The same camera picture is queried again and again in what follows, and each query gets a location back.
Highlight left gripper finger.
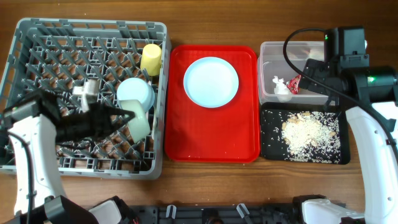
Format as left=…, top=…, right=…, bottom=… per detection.
left=105, top=107, right=136, bottom=118
left=111, top=115, right=135, bottom=133

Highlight green bowl with food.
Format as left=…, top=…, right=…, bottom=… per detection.
left=119, top=100, right=150, bottom=143

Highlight light blue bowl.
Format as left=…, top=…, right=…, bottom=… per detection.
left=116, top=78, right=155, bottom=112

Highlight yellow plastic cup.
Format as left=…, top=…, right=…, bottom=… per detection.
left=140, top=44, right=162, bottom=77

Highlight red snack wrapper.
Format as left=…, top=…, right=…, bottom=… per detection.
left=286, top=75, right=302, bottom=95

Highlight white tissue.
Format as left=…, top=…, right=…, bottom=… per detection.
left=272, top=76, right=292, bottom=103

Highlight white plastic spoon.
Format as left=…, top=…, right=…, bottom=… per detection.
left=151, top=106, right=158, bottom=141

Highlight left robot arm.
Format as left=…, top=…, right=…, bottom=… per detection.
left=1, top=90, right=139, bottom=223

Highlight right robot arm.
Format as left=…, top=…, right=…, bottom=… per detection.
left=295, top=27, right=397, bottom=223

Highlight grey dishwasher rack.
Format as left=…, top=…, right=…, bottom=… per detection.
left=1, top=18, right=172, bottom=180

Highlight clear plastic bin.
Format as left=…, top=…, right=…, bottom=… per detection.
left=257, top=41, right=328, bottom=105

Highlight light blue plate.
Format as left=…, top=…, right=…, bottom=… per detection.
left=183, top=57, right=239, bottom=108

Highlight spilled rice and peanuts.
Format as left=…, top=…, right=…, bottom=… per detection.
left=282, top=112, right=336, bottom=155

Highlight black plastic tray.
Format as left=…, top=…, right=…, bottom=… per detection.
left=260, top=102, right=351, bottom=165

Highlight red plastic tray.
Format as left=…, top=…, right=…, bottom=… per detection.
left=164, top=45, right=261, bottom=163

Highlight black aluminium base frame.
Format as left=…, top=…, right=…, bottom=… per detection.
left=130, top=203, right=299, bottom=224

